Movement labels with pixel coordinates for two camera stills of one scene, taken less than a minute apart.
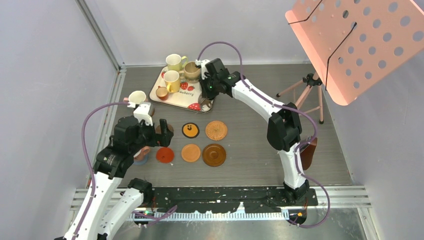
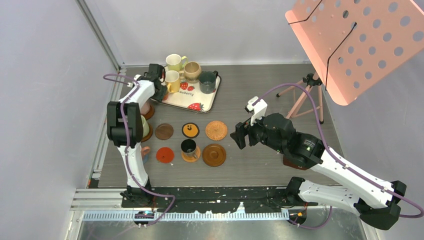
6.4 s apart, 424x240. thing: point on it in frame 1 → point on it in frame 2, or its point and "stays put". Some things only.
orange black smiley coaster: (190, 130) stays put
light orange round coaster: (190, 152) stays put
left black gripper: (163, 139) → (160, 97)
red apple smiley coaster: (165, 155) stays put
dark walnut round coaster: (158, 129) stays put
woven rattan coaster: (216, 130) stays put
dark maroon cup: (206, 104) → (188, 146)
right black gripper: (209, 95) → (238, 135)
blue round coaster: (140, 162) stays put
